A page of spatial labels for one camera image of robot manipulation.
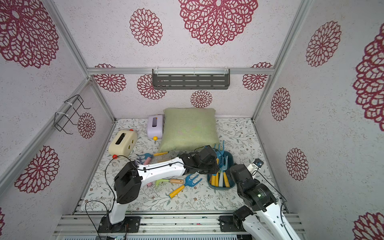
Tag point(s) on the green pillow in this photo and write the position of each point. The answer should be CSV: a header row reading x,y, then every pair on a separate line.
x,y
186,129

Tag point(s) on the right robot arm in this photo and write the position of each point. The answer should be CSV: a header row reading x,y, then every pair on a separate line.
x,y
262,216

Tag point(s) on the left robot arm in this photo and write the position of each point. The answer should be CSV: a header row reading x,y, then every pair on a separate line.
x,y
132,177

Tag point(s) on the metal base rail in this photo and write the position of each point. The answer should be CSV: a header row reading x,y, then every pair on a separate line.
x,y
150,224

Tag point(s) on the lime rake wooden handle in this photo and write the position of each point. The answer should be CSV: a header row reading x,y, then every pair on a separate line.
x,y
172,181

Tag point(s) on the cream tissue box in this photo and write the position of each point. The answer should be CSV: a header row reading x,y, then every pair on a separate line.
x,y
123,143

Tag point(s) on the teal storage box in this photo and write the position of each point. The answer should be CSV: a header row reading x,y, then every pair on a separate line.
x,y
229,182

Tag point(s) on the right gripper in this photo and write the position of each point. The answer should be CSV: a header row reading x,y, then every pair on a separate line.
x,y
237,171

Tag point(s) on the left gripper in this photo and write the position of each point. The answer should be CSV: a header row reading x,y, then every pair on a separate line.
x,y
215,169

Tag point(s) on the floral table mat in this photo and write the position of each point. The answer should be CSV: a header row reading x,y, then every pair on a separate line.
x,y
240,138

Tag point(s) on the grey wall shelf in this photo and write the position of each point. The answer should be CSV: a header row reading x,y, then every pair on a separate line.
x,y
195,79

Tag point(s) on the black wire rack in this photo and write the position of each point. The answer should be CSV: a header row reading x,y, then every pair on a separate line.
x,y
72,107

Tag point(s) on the blue tool yellow handle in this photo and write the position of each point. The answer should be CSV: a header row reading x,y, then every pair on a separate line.
x,y
143,157

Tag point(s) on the lilac tissue box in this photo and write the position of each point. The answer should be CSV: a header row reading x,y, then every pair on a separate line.
x,y
155,127

